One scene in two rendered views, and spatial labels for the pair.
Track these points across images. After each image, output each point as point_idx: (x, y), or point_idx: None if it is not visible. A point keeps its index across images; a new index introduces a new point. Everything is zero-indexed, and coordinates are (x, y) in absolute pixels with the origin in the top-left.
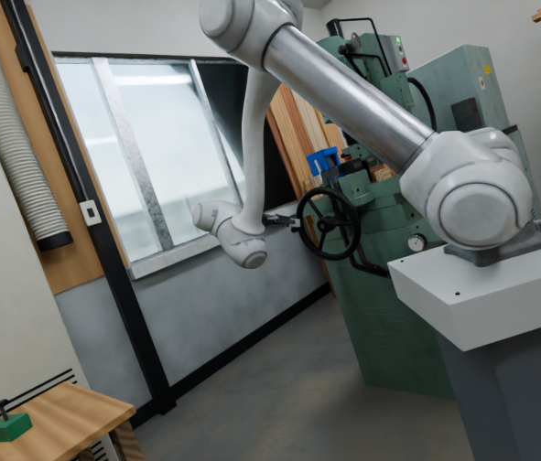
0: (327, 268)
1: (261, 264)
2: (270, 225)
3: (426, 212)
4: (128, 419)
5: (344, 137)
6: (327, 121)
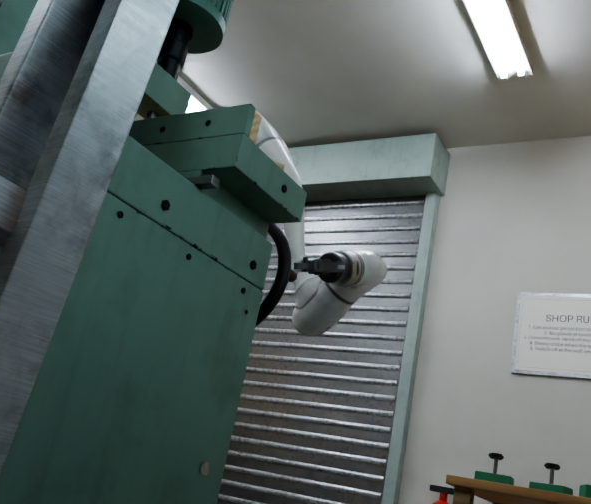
0: (247, 361)
1: (299, 332)
2: (318, 273)
3: None
4: (454, 489)
5: (181, 68)
6: (216, 47)
